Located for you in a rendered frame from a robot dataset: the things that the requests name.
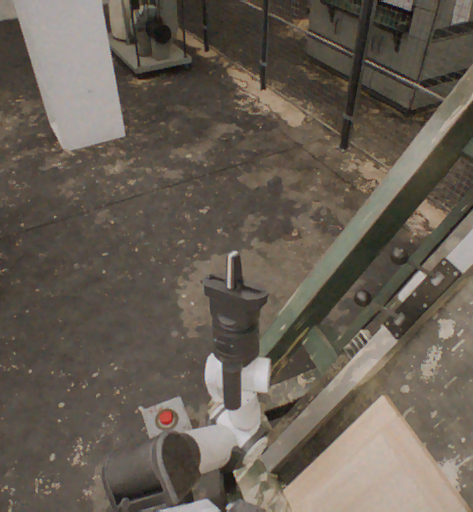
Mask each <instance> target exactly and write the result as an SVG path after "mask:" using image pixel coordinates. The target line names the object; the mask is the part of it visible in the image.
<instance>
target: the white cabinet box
mask: <svg viewBox="0 0 473 512"><path fill-rule="evenodd" d="M13 1H14V4H15V7H16V11H17V14H18V17H19V21H20V25H21V28H22V31H23V34H24V38H25V41H26V44H27V47H28V51H29V54H30V57H31V62H32V65H33V68H34V71H35V75H36V78H37V81H38V84H39V88H40V91H41V95H42V98H43V102H44V105H45V108H46V112H47V115H48V118H49V121H50V124H51V126H52V129H53V131H54V132H55V134H56V136H57V138H58V140H59V142H60V143H61V145H62V147H63V149H64V151H65V150H68V151H69V150H73V149H77V148H82V147H86V146H90V145H94V144H98V143H102V142H105V141H110V140H114V139H118V137H122V136H125V131H124V126H123V121H122V115H121V109H120V103H119V98H118V93H117V87H116V82H115V75H114V70H113V64H112V59H111V54H110V48H109V42H108V36H107V31H106V26H105V20H104V15H103V9H102V4H101V0H13Z"/></svg>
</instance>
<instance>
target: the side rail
mask: <svg viewBox="0 0 473 512"><path fill-rule="evenodd" d="M447 96H448V97H446V98H445V100H444V102H443V103H442V104H441V105H440V107H439V108H438V109H437V110H436V112H435V113H434V114H433V116H432V117H431V118H430V119H429V121H428V122H427V123H426V125H425V126H424V127H423V128H422V130H421V131H420V133H419V135H418V136H417V137H416V138H415V140H414V141H413V142H412V143H411V145H410V146H409V147H407V149H406V150H405V151H404V152H403V154H402V155H401V156H400V158H399V159H398V160H397V162H396V164H395V165H394V166H393V168H392V169H391V170H390V171H389V173H388V174H387V175H386V176H385V178H384V179H383V180H382V182H381V183H380V184H379V185H378V188H377V189H375V190H374V192H373V193H372V194H371V195H370V197H369V198H368V199H367V200H366V202H365V203H364V204H363V206H362V207H361V208H360V209H359V212H358V213H357V214H356V216H355V217H354V218H353V219H352V221H351V222H349V223H348V225H347V226H346V227H345V228H344V230H343V231H342V232H341V234H340V236H339V237H338V238H337V240H336V241H335V242H334V243H333V245H332V246H331V247H330V249H329V250H328V251H326V252H325V254H324V256H323V257H322V259H321V260H320V261H319V262H318V264H317V265H316V266H315V267H314V269H313V270H312V271H311V273H310V274H309V275H308V277H307V279H305V280H304V281H303V283H302V284H301V285H300V286H299V288H298V289H297V290H296V292H295V293H294V294H293V295H292V298H291V299H290V300H289V301H288V303H287V304H286V305H284V307H283V308H282V309H281V310H280V312H279V313H278V314H277V316H276V317H275V319H274V320H273V322H272V323H271V324H270V325H269V327H268V328H267V329H266V331H264V332H263V333H262V334H261V336H260V337H259V344H260V346H259V355H258V356H257V357H261V358H270V359H271V376H270V378H271V380H270V382H271V381H272V380H273V379H274V378H275V376H276V375H277V374H278V373H279V372H280V370H281V369H282V368H283V367H284V366H285V364H286V362H288V361H289V360H290V359H291V358H292V356H293V355H294V354H295V353H296V352H297V351H298V349H299V348H300V347H301V346H302V344H301V340H302V339H303V338H304V336H305V335H306V334H307V333H309V332H310V330H311V329H312V328H313V327H314V326H315V325H320V324H321V322H322V321H323V319H324V318H325V317H326V316H327V314H328V313H330V312H331V311H332V310H333V308H334V307H335V306H336V305H337V304H338V303H339V301H340V300H341V298H342V297H343V296H344V294H345V293H346V292H347V291H348V290H349V289H350V287H352V286H353V285H354V284H355V283H356V281H357V280H358V279H359V278H360V276H361V275H362V273H363V272H364V271H365V270H366V269H367V267H368V266H369V265H370V264H371V263H372V262H373V260H375V259H376V258H377V257H378V256H379V254H380V252H381V251H382V250H383V249H384V248H385V246H386V245H387V244H388V243H389V242H390V241H391V239H392V238H393V237H394V236H395V235H396V233H397V231H398V230H399V229H400V228H402V227H403V225H404V224H405V223H406V222H407V221H408V219H409V218H410V217H411V216H412V215H413V214H414V212H415V211H416V210H417V209H418V207H419V205H420V204H421V203H422V202H423V201H424V200H425V198H426V197H427V196H428V195H429V194H430V192H431V191H433V190H434V189H435V188H436V187H437V185H438V184H439V183H440V181H441V180H442V178H443V177H444V176H445V175H446V174H447V173H448V171H449V170H450V169H451V168H452V167H453V166H454V164H455V163H456V162H457V161H458V160H459V158H460V157H461V156H462V155H461V154H460V152H461V149H462V148H463V147H464V145H465V144H466V143H467V142H468V141H469V139H470V138H471V137H472V136H473V65H472V66H471V67H470V69H469V70H468V71H467V72H466V74H465V75H464V76H463V78H462V79H461V80H460V81H459V83H458V84H457V85H456V86H455V88H454V89H453V90H452V92H451V93H450V94H449V95H447Z"/></svg>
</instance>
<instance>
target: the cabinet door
mask: <svg viewBox="0 0 473 512"><path fill-rule="evenodd" d="M283 492H284V495H285V497H286V499H287V501H288V503H289V505H290V507H291V509H292V512H473V511H472V510H471V508H469V507H468V506H467V504H466V503H465V502H464V500H463V499H462V497H461V496H460V495H459V493H458V492H457V491H456V488H455V487H454V486H453V484H452V483H451V481H450V480H449V479H448V477H447V476H446V475H445V473H444V472H443V471H442V469H441V468H440V466H439V465H438V464H437V462H436V461H435V460H434V458H433V457H432V456H431V454H430V453H429V451H428V450H426V449H425V447H424V446H423V444H422V442H421V441H420V440H419V438H418V437H417V435H416V434H415V433H414V431H413V430H412V429H411V427H410V426H409V425H408V423H407V422H406V420H405V419H404V418H403V416H402V415H401V414H400V412H399V411H398V410H397V408H396V407H395V404H394V403H393V402H392V400H391V399H390V398H389V396H388V395H381V396H380V397H379V398H378V399H377V400H376V401H375V403H374V404H373V405H372V406H371V407H370V408H369V409H368V410H367V411H366V412H365V413H364V414H362V415H361V416H360V417H359V418H358V419H357V420H356V421H355V422H354V423H353V424H352V425H351V426H350V427H349V428H347V430H346V431H345V432H344V433H343V434H342V435H341V436H339V437H338V438H337V439H336V440H335V441H334V442H333V443H332V444H331V445H330V446H329V447H328V448H327V449H326V450H325V451H324V452H323V453H322V454H321V455H320V456H319V457H317V459H316V460H315V461H314V462H313V463H312V464H311V465H310V466H308V467H307V468H306V469H305V470H304V471H303V472H302V473H301V474H300V475H299V476H298V477H297V478H296V479H295V480H293V481H292V482H291V483H290V484H289V485H288V486H287V487H286V488H285V489H284V490H283Z"/></svg>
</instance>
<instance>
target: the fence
mask: <svg viewBox="0 0 473 512"><path fill-rule="evenodd" d="M446 259H447V260H448V261H449V262H450V263H451V264H453V265H454V266H455V267H456V268H457V269H458V270H459V271H460V272H461V273H463V274H461V275H460V276H459V277H458V278H457V279H456V280H455V282H454V283H453V284H452V285H451V286H450V287H449V289H448V290H447V291H446V292H445V293H444V294H443V295H442V296H441V297H440V298H439V299H438V300H437V301H436V302H435V303H434V305H433V306H431V307H430V308H429V309H428V310H427V311H426V312H425V313H424V314H423V315H422V316H421V317H420V318H419V319H418V320H417V321H416V322H415V323H414V324H413V326H412V328H411V329H410V330H409V331H408V332H407V333H406V334H404V335H403V336H402V337H401V338H400V339H399V340H396V339H395V338H394V337H393V336H392V335H391V333H390V332H389V331H388V330H387V329H386V327H385V326H383V328H382V329H381V330H380V331H379V332H377V333H376V334H375V335H374V336H373V337H372V338H371V339H370V340H369V341H368V343H367V344H366V345H365V346H364V348H363V349H362V350H361V351H360V352H359V353H358V354H357V355H355V356H354V357H353V359H352V360H351V361H350V362H349V363H348V364H347V365H346V366H345V367H344V368H343V369H342V371H341V372H340V373H339V375H338V376H337V377H336V378H335V379H333V380H332V381H331V382H330V383H329V384H328V385H327V386H326V387H325V388H324V390H323V391H322V392H321V393H320V395H319V396H318V397H317V398H316V399H315V400H314V401H313V402H311V403H310V404H309V405H308V407H307V408H306V409H305V410H304V411H303V412H302V413H301V414H300V415H299V416H298V417H297V418H296V419H295V420H294V423H293V424H292V425H290V426H289V427H288V428H287V429H286V430H285V431H284V432H283V433H282V434H281V435H280V436H279V438H278V439H277V440H276V441H275V442H274V443H273V444H272V445H271V446H270V447H269V448H267V449H266V450H265V451H264V454H263V455H262V456H261V459H262V461H263V464H264V466H265V468H266V470H267V472H268V473H273V472H279V471H280V470H281V469H282V468H283V467H284V466H285V465H286V464H287V463H288V462H289V461H290V460H291V459H292V458H294V457H295V456H296V454H297V453H298V452H299V451H300V450H301V449H302V448H303V447H304V446H305V444H306V443H307V442H308V441H309V440H310V439H311V438H312V437H313V436H314V435H316V434H317V433H318V432H319V431H320V430H321V429H322V428H323V427H324V426H325V424H326V423H327V422H328V421H329V420H330V419H331V418H332V417H333V416H334V415H335V414H336V413H337V412H339V411H340V410H341V409H342V408H343V407H344V406H345V405H346V404H347V403H348V402H349V401H350V400H351V398H352V397H353V396H354V395H355V394H356V393H357V392H358V391H359V390H361V389H362V388H363V387H364V386H365V385H366V384H367V383H368V382H369V381H370V380H371V379H372V378H373V377H374V376H375V375H376V373H377V372H378V371H379V370H380V369H381V368H382V367H384V366H385V364H386V363H387V362H388V361H389V360H390V359H391V358H392V357H393V356H394V355H395V354H396V353H397V352H398V350H399V349H400V348H401V347H402V346H403V345H404V344H405V343H406V342H408V341H409V340H410V339H411V338H412V337H413V336H414V335H415V334H416V333H417V332H418V331H419V330H420V329H421V327H422V326H423V325H424V324H425V323H426V322H427V321H428V320H429V319H430V318H431V317H432V316H434V315H435V314H436V313H437V312H438V311H439V310H440V309H441V308H442V307H443V306H444V304H445V303H446V302H447V301H448V300H449V299H450V298H451V297H452V296H453V295H454V294H455V293H456V292H457V291H458V290H459V289H460V288H461V287H462V285H464V284H465V283H466V282H467V280H468V279H469V278H470V277H471V276H472V275H473V229H472V230H471V232H470V234H469V235H468V236H467V237H466V238H465V239H464V240H463V241H462V242H460V243H459V244H458V245H457V246H456V247H455V249H454V250H453V251H452V252H451V253H450V254H449V255H448V257H447V258H446Z"/></svg>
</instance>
